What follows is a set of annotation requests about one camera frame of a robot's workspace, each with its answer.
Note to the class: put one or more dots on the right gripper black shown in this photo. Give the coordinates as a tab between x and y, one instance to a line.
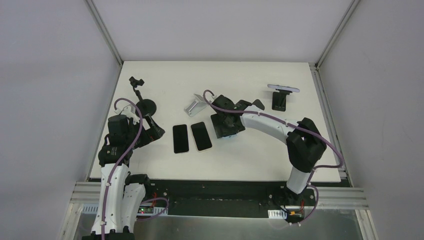
236	106

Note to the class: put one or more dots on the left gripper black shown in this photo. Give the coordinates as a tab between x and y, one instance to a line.
149	129

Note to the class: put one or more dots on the black round-base phone stand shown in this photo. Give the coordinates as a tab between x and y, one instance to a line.
146	106

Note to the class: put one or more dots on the cream phone black screen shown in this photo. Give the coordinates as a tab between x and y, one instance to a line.
201	136

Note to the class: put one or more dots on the lavender phone black screen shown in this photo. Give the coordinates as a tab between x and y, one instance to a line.
180	139

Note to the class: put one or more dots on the white folding phone stand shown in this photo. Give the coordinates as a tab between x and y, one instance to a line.
197	105

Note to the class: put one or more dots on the lavender phone seen edge-on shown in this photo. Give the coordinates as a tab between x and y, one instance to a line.
283	88

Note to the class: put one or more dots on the light blue phone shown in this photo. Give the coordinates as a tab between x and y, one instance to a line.
232	137

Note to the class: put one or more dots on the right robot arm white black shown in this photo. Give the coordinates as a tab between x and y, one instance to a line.
305	145

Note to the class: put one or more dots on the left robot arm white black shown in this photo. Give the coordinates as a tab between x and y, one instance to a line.
121	192

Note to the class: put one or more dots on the wooden round-base phone stand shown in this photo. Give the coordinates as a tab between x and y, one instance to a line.
258	104

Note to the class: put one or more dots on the black folding phone stand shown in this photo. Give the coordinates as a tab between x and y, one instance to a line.
279	100

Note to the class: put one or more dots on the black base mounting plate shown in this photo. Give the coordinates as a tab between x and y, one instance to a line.
234	199

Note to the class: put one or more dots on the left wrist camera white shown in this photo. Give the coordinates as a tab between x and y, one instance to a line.
130	112

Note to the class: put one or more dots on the right white cable duct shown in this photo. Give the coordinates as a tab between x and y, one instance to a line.
277	214

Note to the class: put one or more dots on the white cable duct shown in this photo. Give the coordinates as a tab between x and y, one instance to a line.
143	211
277	214

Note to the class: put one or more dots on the left white cable duct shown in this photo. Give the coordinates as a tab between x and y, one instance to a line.
143	211

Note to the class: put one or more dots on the orange connector with wires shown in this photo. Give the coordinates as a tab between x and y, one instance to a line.
295	218

